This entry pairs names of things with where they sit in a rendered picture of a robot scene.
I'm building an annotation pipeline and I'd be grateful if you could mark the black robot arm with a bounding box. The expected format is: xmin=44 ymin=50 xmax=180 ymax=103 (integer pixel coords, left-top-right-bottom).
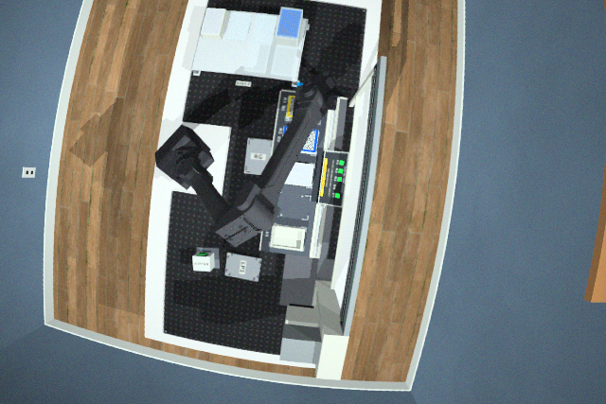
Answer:
xmin=174 ymin=70 xmax=338 ymax=247

